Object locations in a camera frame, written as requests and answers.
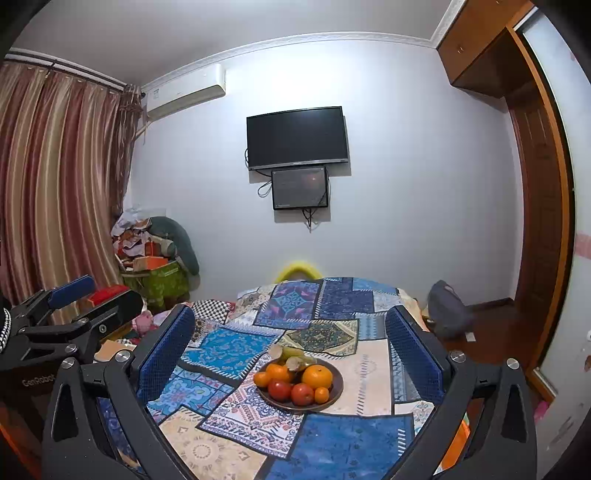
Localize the dark brown plate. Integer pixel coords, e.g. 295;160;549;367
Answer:
255;357;345;413

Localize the yellow-green zucchini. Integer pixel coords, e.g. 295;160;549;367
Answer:
269;344;306;363

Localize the pink plush toy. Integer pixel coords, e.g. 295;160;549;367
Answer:
131;310;160;334

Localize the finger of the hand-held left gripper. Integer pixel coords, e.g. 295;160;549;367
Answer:
18;292;145;366
8;275;96;326

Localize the large orange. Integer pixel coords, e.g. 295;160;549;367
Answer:
301;364;334;390
265;363;294;384

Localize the small black wall monitor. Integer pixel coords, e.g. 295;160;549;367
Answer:
271;166;329;210

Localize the grey backpack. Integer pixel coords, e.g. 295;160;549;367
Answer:
427;280;474;340

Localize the black wall television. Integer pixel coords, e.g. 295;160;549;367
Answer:
246;106;349;171

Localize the white curtain rail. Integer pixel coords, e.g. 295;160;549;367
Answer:
4;47;129;89

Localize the wooden wardrobe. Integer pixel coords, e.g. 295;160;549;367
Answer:
436;0;575;370

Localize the yellow curved object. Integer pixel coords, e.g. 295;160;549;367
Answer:
276;261;323;283

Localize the red box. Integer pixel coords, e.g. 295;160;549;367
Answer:
88;285;131;306

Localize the pile of crumpled papers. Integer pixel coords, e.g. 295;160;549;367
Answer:
111;207;155;268

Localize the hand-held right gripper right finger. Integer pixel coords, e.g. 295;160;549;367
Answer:
384;305;539;480

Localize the white wardrobe door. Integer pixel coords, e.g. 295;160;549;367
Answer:
522;9;591;462

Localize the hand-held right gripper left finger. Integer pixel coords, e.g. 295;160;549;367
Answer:
41;304;197;480

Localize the white air conditioner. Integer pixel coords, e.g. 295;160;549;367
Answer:
144;64;227;121

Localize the orange cardboard box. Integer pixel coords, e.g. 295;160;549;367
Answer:
133;255;168;273

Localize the blue patchwork tablecloth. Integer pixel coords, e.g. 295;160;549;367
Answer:
99;277;467;480

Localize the striped red curtain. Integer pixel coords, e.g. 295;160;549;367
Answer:
0;60;141;319

